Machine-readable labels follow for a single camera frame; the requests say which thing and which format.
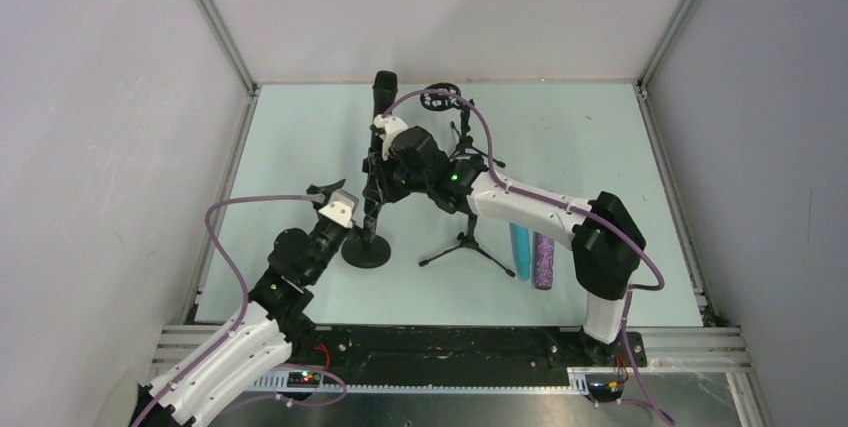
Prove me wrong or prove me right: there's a round base clip mic stand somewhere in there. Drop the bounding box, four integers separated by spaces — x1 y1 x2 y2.
340 145 392 271

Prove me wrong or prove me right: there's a black microphone orange end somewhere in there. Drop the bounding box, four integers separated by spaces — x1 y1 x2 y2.
371 70 398 119

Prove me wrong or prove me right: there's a tripod stand with double clamp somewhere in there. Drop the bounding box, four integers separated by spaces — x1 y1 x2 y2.
418 214 517 278

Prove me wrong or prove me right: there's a teal blue microphone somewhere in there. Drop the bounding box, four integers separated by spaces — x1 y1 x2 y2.
509 223 533 280

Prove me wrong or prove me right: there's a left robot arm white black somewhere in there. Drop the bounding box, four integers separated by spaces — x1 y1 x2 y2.
130 181 358 426

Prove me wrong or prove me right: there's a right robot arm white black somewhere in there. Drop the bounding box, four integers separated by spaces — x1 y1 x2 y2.
364 125 646 363

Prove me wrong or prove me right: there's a purple glitter microphone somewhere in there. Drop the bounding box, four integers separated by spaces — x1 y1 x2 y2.
532 233 555 290

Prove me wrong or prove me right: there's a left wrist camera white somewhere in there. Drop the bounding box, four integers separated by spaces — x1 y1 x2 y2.
317 189 359 229

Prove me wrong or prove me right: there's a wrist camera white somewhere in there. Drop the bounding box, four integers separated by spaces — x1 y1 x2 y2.
372 115 409 161
317 189 359 229

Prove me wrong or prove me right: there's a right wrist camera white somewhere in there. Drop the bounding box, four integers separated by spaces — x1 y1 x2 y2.
372 115 409 161

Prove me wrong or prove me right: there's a tripod stand with shock mount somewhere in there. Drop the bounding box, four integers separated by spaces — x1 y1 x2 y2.
419 82 507 174

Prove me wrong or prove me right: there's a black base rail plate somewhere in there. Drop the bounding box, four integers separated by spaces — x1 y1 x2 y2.
258 325 631 391

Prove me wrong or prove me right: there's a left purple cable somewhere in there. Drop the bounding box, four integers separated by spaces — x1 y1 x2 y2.
132 194 350 427

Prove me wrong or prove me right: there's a left aluminium frame post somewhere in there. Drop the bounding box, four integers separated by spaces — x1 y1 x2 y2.
194 0 257 96

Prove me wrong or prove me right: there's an aluminium frame post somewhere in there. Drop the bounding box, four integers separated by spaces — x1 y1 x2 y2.
636 0 700 98
194 0 257 96

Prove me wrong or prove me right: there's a right aluminium frame post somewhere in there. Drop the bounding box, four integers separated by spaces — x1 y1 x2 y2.
636 0 700 98

